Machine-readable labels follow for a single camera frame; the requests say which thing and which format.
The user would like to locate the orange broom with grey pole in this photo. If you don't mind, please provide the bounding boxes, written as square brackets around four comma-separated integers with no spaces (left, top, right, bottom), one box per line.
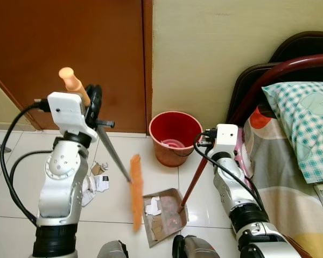
[59,67,145,233]

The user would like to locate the metal dustpan with red handle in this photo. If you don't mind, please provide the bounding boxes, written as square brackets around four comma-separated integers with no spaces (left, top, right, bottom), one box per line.
[142,156,209,248]

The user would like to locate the brown cardboard scrap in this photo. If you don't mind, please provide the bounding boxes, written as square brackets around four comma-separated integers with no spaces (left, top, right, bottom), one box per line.
[91,162,110,176]

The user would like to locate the crumpled white paper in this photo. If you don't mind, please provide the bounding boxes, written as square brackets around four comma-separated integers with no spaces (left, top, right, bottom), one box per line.
[81,174,111,208]

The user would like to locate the brown wooden door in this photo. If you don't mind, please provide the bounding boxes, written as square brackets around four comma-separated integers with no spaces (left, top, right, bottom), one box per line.
[0,0,153,134]

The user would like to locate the red plastic bucket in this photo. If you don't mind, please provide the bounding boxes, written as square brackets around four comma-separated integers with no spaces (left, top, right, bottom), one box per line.
[149,111,203,168]

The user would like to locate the white paper scrap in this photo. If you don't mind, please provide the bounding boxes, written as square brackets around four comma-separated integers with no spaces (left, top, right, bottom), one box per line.
[144,197,163,216]

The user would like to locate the teal checked pillow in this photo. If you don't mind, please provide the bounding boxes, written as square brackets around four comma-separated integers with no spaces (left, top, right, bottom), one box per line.
[261,82,323,185]

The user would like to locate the black headboard panel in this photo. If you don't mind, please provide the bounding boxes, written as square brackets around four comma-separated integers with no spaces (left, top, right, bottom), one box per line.
[226,31,323,124]

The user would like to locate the grey robot left leg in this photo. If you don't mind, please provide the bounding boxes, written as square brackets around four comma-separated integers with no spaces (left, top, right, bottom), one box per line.
[97,240,129,258]

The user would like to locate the grey robot leg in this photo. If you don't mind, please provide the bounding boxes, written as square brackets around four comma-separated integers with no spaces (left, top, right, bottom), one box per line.
[97,240,129,258]
[172,234,221,258]

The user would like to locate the colourful patterned bedsheet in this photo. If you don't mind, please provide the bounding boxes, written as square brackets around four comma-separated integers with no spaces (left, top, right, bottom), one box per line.
[242,106,323,258]

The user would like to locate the pink mattress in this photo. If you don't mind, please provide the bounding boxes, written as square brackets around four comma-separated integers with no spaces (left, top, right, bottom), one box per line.
[233,141,255,186]

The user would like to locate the grey robot right leg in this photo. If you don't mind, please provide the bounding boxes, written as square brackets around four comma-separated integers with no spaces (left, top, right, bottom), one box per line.
[172,234,221,258]

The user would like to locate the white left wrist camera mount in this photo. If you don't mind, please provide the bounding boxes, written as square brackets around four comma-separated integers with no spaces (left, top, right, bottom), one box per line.
[47,92,98,142]

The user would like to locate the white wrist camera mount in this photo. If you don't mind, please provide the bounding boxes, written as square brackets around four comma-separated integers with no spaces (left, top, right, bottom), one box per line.
[215,124,240,157]
[47,92,98,142]

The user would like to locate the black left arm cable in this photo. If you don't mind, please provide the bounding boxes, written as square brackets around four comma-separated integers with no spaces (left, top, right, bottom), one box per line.
[0,98,50,226]

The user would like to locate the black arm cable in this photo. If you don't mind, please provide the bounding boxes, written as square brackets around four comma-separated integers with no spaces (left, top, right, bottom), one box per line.
[193,129,268,217]
[0,98,50,226]

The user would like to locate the dark red metal bed frame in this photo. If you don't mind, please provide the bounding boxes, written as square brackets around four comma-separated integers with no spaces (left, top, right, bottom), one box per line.
[229,53,323,126]

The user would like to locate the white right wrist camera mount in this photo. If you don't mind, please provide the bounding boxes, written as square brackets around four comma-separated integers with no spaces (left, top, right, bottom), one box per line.
[215,124,240,157]

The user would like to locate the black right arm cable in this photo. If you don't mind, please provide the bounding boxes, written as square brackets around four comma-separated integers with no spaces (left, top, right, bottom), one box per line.
[193,129,268,217]

